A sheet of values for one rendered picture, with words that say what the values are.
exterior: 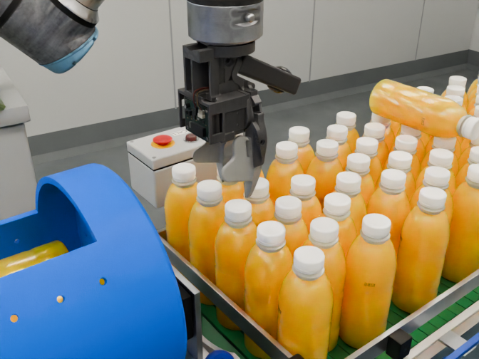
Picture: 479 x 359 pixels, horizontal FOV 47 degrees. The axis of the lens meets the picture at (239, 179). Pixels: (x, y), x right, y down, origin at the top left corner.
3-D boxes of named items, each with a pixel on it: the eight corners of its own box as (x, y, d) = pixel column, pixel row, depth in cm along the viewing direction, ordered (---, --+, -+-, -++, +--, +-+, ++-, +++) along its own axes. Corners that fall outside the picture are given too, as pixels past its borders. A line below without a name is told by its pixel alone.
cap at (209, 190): (225, 194, 86) (225, 184, 85) (216, 206, 83) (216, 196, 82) (202, 190, 87) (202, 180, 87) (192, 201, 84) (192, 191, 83)
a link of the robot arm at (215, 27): (232, -10, 69) (283, 1, 62) (233, 28, 71) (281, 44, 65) (172, -2, 64) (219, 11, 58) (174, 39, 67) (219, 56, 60)
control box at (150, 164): (130, 188, 106) (125, 139, 101) (214, 160, 117) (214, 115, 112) (156, 209, 99) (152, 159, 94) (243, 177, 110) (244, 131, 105)
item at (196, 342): (153, 327, 83) (147, 261, 77) (167, 320, 84) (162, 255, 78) (189, 367, 76) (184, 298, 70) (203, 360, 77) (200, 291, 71)
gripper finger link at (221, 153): (184, 179, 78) (189, 125, 72) (219, 167, 81) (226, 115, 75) (197, 191, 76) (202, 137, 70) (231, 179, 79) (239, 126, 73)
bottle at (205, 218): (238, 282, 96) (238, 190, 87) (224, 308, 90) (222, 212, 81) (201, 273, 98) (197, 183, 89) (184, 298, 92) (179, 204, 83)
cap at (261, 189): (239, 192, 87) (239, 182, 86) (261, 186, 88) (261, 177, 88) (251, 204, 84) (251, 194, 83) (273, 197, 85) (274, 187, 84)
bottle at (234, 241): (254, 333, 85) (256, 233, 76) (211, 324, 87) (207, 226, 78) (264, 303, 91) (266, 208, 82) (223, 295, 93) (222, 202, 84)
